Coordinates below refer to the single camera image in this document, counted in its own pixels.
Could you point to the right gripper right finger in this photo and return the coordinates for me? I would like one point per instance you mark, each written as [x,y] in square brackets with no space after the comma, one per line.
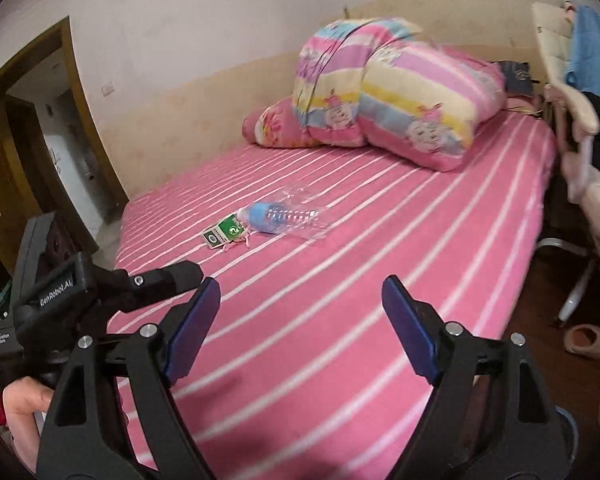
[489,414]

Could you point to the brown wooden door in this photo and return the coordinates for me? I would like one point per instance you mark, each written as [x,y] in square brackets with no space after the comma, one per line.
[23,197]

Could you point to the pink pillow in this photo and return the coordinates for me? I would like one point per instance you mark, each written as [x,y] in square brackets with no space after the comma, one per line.
[276,126]

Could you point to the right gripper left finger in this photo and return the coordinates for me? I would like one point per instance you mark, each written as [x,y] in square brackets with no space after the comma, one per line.
[85,434]

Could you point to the colourful folded quilt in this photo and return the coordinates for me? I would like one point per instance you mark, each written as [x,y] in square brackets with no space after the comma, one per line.
[380,81]

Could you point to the green white carton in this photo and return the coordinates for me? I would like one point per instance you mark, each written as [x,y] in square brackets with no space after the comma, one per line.
[227,231]

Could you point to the blue towel on chair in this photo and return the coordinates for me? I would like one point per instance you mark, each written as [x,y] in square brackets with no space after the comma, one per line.
[583,67]

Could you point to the pink striped bed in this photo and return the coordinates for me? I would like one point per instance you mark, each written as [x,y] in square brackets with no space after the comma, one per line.
[301,375]

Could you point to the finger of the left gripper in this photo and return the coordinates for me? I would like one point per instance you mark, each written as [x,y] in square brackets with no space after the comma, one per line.
[165,283]

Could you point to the beige slipper near chair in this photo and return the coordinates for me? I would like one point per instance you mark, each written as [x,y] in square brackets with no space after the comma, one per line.
[583,340]

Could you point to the left hand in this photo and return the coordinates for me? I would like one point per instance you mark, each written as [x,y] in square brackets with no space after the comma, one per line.
[22,398]

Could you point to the clear plastic bottle blue label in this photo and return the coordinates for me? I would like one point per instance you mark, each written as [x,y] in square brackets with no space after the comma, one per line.
[293,210]

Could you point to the pink plastic clothespin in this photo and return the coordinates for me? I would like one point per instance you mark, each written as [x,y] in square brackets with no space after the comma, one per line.
[244,239]

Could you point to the white office chair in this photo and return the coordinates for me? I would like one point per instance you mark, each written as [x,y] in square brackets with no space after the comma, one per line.
[576,124]

